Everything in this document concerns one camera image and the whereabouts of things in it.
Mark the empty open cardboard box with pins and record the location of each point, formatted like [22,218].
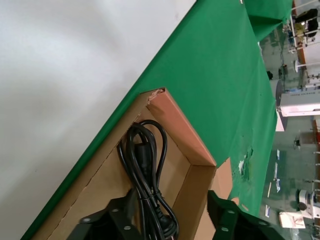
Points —
[190,187]

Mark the white paper sheet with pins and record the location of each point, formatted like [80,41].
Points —
[291,220]

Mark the green covered table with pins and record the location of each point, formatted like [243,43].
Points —
[265,15]

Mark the thin wooden stick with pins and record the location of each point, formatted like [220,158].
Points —
[269,190]

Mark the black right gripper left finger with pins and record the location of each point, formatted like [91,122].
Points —
[105,225]

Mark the green table cloth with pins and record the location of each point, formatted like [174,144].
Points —
[212,75]

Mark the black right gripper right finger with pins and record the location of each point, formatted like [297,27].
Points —
[235,225]

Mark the white cabinet machine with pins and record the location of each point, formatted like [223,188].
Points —
[297,105]

